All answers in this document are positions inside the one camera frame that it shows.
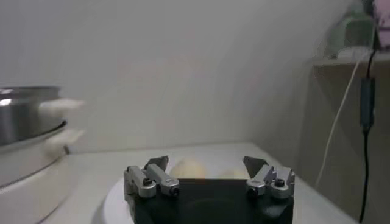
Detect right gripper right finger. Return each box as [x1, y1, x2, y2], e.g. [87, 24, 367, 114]
[243, 155, 296, 200]

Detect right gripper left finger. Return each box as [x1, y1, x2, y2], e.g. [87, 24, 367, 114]
[124, 155, 180, 211]

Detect white steamed baozi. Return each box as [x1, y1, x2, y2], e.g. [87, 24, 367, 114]
[219, 169, 249, 180]
[169, 158, 211, 180]

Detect white round plate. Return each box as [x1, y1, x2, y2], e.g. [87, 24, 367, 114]
[102, 161, 260, 224]

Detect white electric cooker base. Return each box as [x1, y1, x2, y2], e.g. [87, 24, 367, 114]
[0, 120, 86, 224]

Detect white power strip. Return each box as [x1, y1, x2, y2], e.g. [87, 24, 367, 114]
[336, 46, 378, 60]

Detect pale green container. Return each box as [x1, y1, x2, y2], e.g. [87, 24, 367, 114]
[324, 9, 377, 58]

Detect pale pink box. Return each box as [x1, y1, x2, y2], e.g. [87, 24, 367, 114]
[373, 0, 390, 49]

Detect thin white cable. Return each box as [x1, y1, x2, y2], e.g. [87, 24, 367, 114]
[315, 50, 374, 189]

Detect black cable with adapter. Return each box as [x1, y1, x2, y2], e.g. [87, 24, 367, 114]
[358, 48, 378, 224]

